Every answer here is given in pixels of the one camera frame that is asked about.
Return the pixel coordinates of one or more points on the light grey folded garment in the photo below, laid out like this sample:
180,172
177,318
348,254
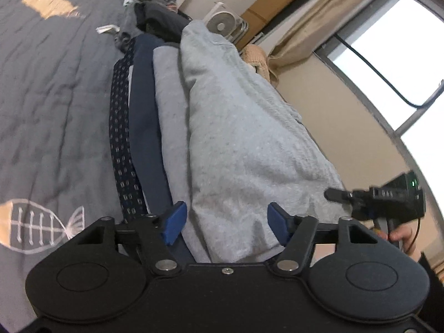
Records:
170,111

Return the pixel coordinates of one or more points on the brown cardboard box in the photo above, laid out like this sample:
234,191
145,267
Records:
277,0

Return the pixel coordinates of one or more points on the black folded garment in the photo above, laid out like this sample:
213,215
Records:
159,20

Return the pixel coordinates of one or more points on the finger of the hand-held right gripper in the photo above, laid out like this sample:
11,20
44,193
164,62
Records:
338,195

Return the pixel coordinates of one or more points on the person's right hand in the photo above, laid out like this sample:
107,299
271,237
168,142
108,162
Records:
402,236

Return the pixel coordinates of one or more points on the white folding rack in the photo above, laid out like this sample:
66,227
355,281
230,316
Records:
239,33

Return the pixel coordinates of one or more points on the white box fan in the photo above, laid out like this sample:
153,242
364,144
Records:
222,22

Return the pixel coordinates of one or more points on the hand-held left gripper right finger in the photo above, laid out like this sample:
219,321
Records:
279,223

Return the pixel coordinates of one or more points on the dark patterned crumpled garment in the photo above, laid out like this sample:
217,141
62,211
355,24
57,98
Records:
166,1

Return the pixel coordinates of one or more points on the black flat board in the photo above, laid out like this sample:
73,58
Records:
295,14

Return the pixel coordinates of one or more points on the beige curtain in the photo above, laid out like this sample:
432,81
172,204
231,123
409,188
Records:
329,17

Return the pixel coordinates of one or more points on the grey t-shirt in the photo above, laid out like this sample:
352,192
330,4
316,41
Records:
249,138

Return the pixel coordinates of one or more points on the window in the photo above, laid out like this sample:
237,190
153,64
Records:
399,59

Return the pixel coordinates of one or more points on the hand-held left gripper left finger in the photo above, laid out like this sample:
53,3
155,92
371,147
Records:
175,222

